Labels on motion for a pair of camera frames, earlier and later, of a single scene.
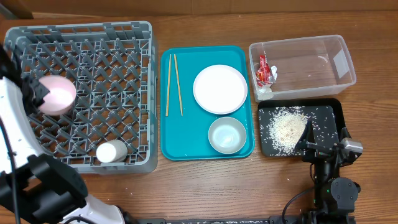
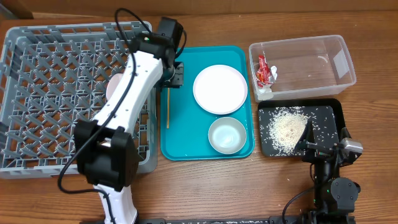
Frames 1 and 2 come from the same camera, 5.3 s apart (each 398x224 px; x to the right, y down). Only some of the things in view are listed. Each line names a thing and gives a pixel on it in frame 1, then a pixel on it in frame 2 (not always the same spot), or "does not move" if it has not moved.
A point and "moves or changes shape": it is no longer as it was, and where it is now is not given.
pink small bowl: [59, 101] to [113, 81]
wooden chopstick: [168, 86] moves or changes shape
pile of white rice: [285, 129] does not move
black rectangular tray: [281, 123] does not move
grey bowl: [227, 135] does not move
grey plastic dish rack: [114, 66] does not move
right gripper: [316, 152] does not move
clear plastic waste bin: [305, 66] does not move
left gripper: [32, 109] to [177, 77]
